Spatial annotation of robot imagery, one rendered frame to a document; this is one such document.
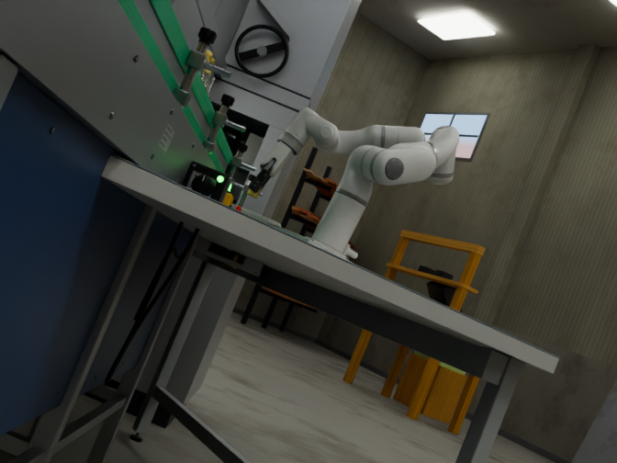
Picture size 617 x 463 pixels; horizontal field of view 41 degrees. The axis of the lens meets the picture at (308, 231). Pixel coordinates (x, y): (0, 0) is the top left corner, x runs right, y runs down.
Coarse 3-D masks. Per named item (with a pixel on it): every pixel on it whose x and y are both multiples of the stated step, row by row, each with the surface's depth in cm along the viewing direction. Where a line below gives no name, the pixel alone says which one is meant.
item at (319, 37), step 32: (256, 0) 330; (288, 0) 330; (320, 0) 331; (352, 0) 332; (256, 32) 329; (320, 32) 330; (288, 64) 328; (320, 64) 329; (256, 96) 327; (288, 96) 328; (320, 96) 393; (224, 128) 379; (256, 128) 345
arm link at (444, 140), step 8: (440, 128) 242; (448, 128) 241; (432, 136) 240; (440, 136) 237; (448, 136) 237; (456, 136) 238; (432, 144) 234; (440, 144) 235; (448, 144) 235; (456, 144) 238; (440, 152) 234; (448, 152) 235; (440, 160) 234; (448, 160) 243; (440, 168) 243; (448, 168) 244
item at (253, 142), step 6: (252, 138) 336; (258, 138) 336; (246, 144) 336; (252, 144) 336; (258, 144) 336; (252, 150) 336; (258, 150) 336; (246, 156) 336; (252, 156) 336; (246, 162) 335; (252, 162) 335; (240, 168) 337; (246, 168) 335; (246, 174) 346
